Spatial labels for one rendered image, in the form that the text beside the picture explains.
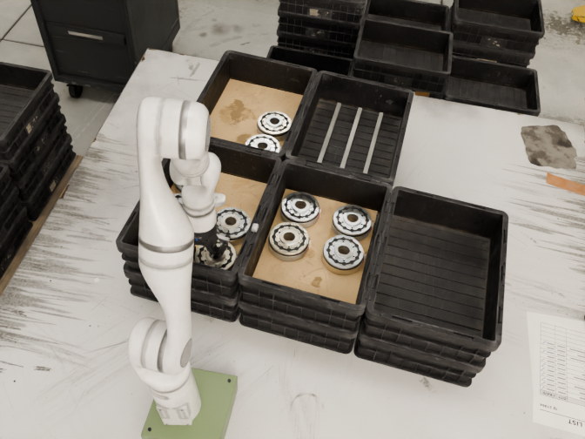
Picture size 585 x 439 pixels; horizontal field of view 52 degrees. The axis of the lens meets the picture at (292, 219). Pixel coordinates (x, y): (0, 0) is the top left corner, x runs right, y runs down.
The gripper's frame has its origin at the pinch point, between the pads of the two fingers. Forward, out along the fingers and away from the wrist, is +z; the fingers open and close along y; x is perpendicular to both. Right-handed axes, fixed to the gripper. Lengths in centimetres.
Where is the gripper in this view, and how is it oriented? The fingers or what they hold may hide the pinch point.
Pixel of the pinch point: (203, 255)
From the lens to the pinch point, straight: 151.2
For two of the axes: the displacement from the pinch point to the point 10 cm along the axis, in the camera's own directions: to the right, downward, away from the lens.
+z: -0.6, 6.2, 7.8
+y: 9.9, 1.5, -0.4
